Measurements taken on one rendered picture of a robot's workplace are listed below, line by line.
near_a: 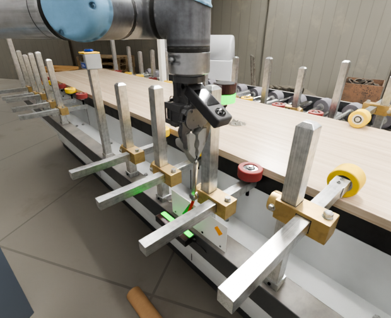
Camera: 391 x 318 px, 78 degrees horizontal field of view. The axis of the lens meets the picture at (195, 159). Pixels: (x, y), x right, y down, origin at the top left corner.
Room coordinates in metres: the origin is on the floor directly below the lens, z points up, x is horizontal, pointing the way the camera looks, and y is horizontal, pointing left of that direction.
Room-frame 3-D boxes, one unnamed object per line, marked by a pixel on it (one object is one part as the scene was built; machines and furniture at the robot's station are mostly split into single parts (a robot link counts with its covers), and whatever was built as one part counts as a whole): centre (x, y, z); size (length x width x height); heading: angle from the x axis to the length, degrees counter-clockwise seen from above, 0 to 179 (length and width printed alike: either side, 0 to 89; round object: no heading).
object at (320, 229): (0.41, -0.23, 0.94); 0.13 x 0.06 x 0.05; 43
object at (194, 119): (0.56, 0.02, 1.15); 0.09 x 0.08 x 0.12; 43
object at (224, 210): (0.59, -0.06, 0.84); 0.13 x 0.06 x 0.05; 43
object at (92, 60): (1.17, 0.47, 1.18); 0.07 x 0.07 x 0.08; 43
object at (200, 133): (0.57, 0.00, 1.04); 0.06 x 0.03 x 0.09; 43
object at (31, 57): (2.08, 1.31, 0.92); 0.03 x 0.03 x 0.48; 43
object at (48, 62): (1.71, 0.97, 0.90); 0.03 x 0.03 x 0.48; 43
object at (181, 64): (0.55, 0.02, 1.23); 0.10 x 0.09 x 0.05; 133
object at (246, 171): (0.68, -0.18, 0.85); 0.08 x 0.08 x 0.11
